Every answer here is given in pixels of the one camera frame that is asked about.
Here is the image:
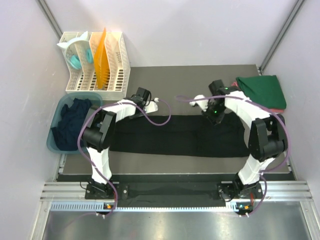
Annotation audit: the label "orange plastic folder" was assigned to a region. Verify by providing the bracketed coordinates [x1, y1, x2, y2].
[93, 28, 110, 90]

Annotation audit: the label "black t shirt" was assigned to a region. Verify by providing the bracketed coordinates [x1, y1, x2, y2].
[109, 113, 250, 158]

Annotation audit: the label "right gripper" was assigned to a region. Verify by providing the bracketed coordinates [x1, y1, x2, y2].
[201, 102, 227, 126]

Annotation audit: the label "aluminium frame rail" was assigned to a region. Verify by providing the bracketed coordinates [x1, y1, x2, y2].
[40, 181, 313, 202]

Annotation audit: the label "corner aluminium post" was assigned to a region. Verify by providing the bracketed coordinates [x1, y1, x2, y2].
[257, 0, 306, 75]
[35, 0, 63, 39]

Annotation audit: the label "folded green t shirt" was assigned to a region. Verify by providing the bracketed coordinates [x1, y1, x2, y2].
[236, 75, 287, 110]

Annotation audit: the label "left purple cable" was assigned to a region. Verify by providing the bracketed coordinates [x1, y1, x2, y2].
[77, 98, 172, 218]

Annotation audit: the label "right corner aluminium post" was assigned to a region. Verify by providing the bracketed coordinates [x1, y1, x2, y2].
[257, 0, 306, 75]

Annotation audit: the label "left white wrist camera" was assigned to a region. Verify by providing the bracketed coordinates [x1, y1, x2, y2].
[143, 97, 159, 114]

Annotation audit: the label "teal plastic bin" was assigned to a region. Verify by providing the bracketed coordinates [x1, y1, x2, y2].
[46, 91, 103, 155]

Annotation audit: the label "purple cable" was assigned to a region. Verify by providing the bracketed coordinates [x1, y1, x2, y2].
[77, 98, 172, 218]
[175, 94, 291, 217]

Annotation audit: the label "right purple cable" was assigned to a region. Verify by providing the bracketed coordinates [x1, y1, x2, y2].
[175, 94, 291, 217]

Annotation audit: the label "teal cat ear headphones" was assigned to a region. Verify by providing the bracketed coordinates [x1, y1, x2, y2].
[57, 31, 89, 70]

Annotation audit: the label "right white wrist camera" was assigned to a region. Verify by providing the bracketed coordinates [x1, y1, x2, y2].
[189, 94, 209, 112]

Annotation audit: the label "white file organizer rack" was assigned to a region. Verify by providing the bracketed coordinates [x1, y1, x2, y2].
[59, 32, 131, 101]

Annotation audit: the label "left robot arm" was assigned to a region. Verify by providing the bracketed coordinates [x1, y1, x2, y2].
[80, 87, 152, 199]

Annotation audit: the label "left corner aluminium post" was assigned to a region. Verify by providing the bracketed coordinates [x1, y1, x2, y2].
[35, 0, 63, 39]

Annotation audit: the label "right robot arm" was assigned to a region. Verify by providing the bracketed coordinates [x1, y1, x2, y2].
[194, 80, 288, 199]

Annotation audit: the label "white cable duct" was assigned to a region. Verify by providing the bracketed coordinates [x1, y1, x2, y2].
[50, 201, 250, 213]

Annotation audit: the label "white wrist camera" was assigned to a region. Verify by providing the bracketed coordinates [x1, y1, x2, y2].
[189, 94, 209, 112]
[143, 97, 159, 114]

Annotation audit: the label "navy blue t shirt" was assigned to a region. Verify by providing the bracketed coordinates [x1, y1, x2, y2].
[51, 98, 92, 152]

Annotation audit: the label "folded pink t shirt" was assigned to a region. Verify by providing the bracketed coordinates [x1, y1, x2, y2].
[231, 81, 285, 114]

